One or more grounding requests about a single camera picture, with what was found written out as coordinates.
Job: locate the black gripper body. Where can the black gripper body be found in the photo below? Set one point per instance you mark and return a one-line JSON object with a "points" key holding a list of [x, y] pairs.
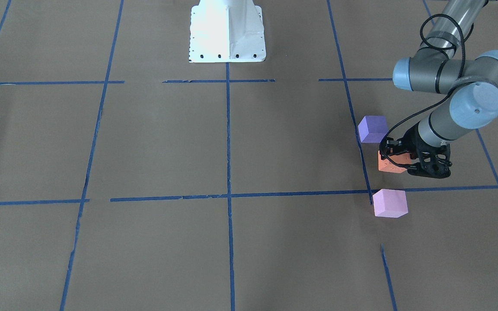
{"points": [[412, 141]]}

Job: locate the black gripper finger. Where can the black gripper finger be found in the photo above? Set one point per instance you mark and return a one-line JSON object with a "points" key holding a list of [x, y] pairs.
{"points": [[392, 145], [401, 159]]}

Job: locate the orange foam cube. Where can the orange foam cube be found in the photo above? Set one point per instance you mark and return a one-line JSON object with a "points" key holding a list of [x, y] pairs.
{"points": [[391, 170]]}

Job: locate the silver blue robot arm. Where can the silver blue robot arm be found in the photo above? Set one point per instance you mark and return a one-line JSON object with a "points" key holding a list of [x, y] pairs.
{"points": [[441, 66]]}

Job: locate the dark purple foam cube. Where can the dark purple foam cube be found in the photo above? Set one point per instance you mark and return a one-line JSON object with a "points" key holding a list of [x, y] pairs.
{"points": [[372, 128]]}

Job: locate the light pink foam cube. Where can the light pink foam cube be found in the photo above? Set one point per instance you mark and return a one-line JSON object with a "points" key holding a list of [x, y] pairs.
{"points": [[390, 203]]}

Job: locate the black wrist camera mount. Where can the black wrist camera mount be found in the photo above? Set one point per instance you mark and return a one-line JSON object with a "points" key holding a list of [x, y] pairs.
{"points": [[432, 162]]}

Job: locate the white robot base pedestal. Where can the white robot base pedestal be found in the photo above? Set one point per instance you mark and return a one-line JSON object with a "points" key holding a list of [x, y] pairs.
{"points": [[226, 31]]}

